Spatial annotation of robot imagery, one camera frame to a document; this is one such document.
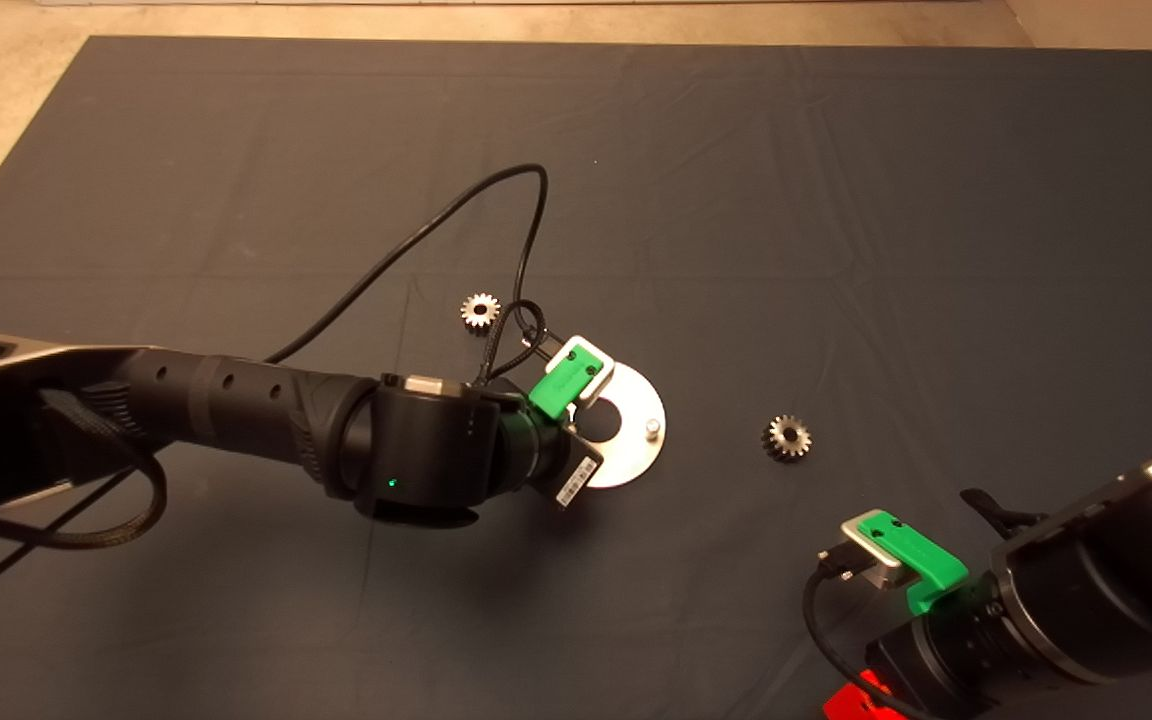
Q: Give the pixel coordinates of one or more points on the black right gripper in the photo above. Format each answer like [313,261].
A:
[946,665]

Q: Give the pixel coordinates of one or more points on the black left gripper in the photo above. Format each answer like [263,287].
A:
[546,455]

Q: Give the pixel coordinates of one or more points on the small steel planetary gear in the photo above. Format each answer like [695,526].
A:
[474,320]
[787,445]

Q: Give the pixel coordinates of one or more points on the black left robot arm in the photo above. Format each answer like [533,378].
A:
[236,400]

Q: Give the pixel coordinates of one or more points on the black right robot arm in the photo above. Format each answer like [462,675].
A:
[1126,580]

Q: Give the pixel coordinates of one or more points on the round metal carrier plate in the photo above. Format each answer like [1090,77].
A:
[636,460]

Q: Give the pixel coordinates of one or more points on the dark grey table cloth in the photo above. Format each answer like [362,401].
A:
[736,200]

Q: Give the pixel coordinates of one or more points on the left wrist camera green mount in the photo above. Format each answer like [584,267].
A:
[566,380]

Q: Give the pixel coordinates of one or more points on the wrist camera green mount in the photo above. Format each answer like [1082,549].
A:
[566,380]
[921,560]

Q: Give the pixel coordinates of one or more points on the right wrist camera green mount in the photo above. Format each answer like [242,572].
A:
[921,560]

